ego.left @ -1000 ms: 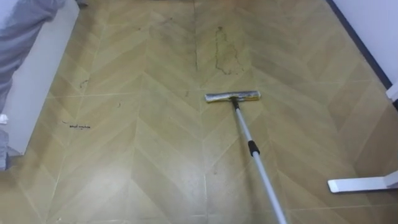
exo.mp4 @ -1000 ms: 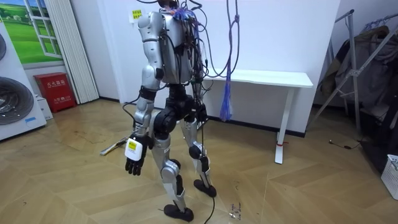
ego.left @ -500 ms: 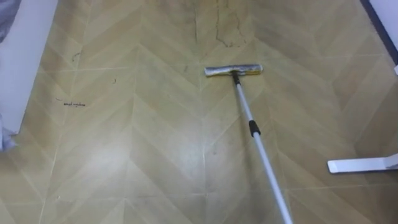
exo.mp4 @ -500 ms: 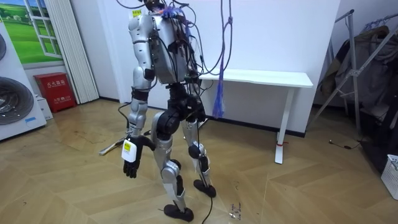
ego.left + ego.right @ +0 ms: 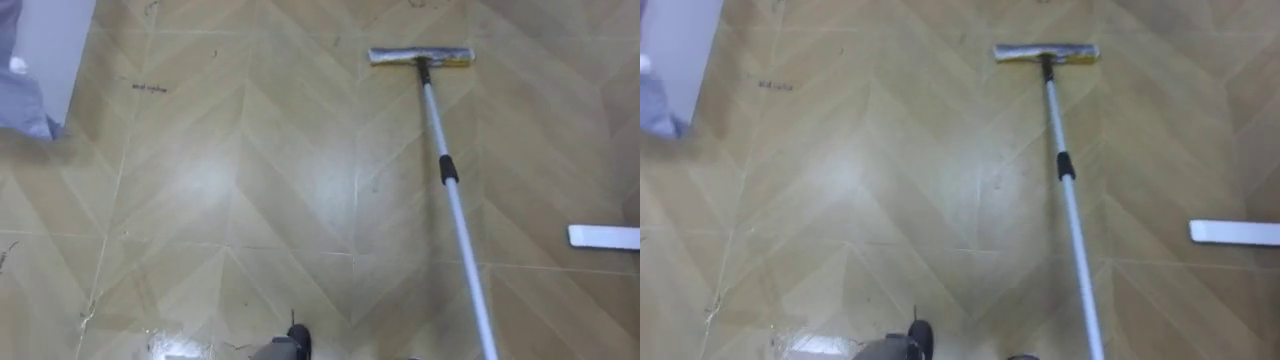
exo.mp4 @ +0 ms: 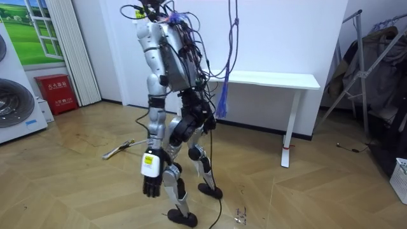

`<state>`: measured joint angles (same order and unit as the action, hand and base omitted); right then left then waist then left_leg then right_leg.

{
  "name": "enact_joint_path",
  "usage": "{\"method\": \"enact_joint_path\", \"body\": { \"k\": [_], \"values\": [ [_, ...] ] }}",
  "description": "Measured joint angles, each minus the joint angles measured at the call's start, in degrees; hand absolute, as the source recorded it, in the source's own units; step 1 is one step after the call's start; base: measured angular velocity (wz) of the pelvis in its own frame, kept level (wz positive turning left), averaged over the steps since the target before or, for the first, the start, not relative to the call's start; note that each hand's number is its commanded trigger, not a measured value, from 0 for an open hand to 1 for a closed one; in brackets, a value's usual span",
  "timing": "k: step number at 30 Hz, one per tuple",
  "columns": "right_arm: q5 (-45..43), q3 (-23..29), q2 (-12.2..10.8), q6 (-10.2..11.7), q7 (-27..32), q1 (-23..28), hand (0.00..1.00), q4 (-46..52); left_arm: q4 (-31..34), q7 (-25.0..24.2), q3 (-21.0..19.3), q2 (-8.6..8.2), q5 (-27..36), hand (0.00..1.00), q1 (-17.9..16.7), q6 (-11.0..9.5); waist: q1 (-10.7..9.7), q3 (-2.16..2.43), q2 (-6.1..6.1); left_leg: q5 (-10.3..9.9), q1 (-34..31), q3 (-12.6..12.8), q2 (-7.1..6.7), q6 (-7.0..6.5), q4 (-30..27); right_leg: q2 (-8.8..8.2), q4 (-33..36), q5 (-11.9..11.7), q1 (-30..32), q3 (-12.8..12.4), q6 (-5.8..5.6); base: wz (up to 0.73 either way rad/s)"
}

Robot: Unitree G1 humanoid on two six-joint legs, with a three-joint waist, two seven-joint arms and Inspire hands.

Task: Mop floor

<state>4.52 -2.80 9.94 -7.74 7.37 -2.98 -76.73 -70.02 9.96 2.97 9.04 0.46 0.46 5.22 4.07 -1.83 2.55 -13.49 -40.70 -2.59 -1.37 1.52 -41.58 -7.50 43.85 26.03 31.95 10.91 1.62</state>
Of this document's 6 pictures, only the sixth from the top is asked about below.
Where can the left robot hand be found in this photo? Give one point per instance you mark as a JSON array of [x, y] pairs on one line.
[[151, 165]]

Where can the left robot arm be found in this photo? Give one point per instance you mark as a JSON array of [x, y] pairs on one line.
[[155, 79]]

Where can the robot legs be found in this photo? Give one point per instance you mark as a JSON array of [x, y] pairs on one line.
[[178, 187]]

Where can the robot body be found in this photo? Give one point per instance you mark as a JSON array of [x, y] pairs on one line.
[[178, 57]]

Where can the red metal cabinet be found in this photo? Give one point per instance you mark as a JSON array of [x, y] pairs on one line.
[[57, 93]]

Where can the small white box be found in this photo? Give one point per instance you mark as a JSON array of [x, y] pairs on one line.
[[46, 109]]

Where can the white pleated folding screen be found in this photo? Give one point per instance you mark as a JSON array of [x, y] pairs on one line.
[[74, 54]]

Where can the red band on desk leg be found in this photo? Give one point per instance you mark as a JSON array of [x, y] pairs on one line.
[[287, 147]]

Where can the white desk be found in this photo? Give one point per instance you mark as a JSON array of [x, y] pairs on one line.
[[270, 79]]

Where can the white washing machine tower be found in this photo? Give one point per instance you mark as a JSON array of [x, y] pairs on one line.
[[16, 95]]

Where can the grey metal drying rack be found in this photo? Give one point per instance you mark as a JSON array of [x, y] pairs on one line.
[[361, 73]]

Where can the grey brown hanging clothes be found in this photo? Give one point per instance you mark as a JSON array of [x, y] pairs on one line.
[[378, 66]]

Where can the white plastic basket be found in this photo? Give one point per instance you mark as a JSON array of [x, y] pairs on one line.
[[400, 181]]

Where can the landscape window wall poster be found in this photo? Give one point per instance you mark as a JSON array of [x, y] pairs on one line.
[[25, 31]]

